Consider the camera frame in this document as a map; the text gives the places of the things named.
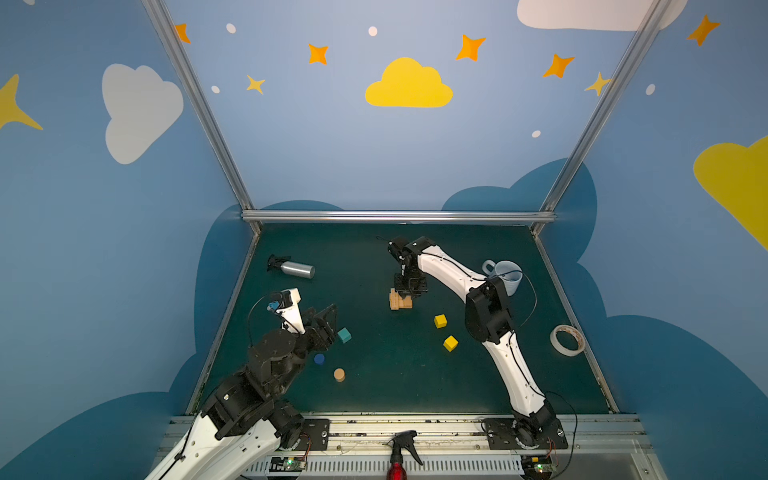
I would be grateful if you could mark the silver spray bottle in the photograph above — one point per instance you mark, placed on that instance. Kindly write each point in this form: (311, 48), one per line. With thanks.
(287, 266)

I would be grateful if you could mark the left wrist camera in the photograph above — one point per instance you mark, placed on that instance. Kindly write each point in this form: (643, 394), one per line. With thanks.
(285, 305)

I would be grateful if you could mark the aluminium left frame post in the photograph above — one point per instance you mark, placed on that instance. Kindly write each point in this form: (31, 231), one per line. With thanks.
(161, 20)

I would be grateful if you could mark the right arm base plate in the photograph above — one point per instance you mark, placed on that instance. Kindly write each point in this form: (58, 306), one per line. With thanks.
(515, 434)

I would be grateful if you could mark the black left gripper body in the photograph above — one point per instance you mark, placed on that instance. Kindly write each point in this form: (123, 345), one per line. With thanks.
(320, 327)

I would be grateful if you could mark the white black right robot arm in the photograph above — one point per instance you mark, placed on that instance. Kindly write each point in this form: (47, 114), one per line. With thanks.
(488, 320)

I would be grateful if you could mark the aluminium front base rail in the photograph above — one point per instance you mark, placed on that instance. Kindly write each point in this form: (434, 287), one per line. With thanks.
(453, 446)

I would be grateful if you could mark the controller board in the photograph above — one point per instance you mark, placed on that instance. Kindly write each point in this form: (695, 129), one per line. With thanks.
(537, 468)
(287, 465)

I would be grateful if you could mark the white tape roll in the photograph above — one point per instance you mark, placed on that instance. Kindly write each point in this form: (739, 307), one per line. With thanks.
(568, 340)

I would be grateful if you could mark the right controller board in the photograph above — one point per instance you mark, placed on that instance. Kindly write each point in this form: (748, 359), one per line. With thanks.
(537, 468)

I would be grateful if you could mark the teal cube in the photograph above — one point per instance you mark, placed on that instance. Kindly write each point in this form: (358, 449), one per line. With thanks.
(344, 335)

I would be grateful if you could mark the wooden cylinder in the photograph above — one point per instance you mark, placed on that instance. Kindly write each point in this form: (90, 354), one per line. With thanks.
(339, 375)

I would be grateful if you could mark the left controller board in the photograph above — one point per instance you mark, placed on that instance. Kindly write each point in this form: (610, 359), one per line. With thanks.
(287, 465)

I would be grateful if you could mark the aluminium back frame rail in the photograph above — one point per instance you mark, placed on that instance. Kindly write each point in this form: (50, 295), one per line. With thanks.
(341, 216)

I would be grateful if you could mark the aluminium right frame post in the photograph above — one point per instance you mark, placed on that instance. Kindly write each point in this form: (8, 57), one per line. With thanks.
(637, 49)

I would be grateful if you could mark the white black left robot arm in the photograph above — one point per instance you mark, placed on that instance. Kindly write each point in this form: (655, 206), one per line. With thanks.
(247, 417)

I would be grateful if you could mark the light blue ceramic mug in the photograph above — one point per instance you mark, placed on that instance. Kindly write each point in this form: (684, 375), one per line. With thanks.
(509, 272)

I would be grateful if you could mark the aluminium frame post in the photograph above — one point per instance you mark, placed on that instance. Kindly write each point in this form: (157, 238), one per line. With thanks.
(161, 20)
(637, 49)

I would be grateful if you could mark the yellow cube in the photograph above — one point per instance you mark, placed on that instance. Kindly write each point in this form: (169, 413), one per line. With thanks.
(440, 321)
(450, 343)

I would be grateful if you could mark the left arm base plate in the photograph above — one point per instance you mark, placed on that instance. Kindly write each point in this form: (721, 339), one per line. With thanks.
(313, 435)

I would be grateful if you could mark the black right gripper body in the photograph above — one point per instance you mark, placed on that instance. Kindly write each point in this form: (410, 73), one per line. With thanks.
(409, 279)

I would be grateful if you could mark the red spray bottle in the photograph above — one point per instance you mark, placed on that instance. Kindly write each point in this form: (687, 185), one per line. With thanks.
(404, 440)

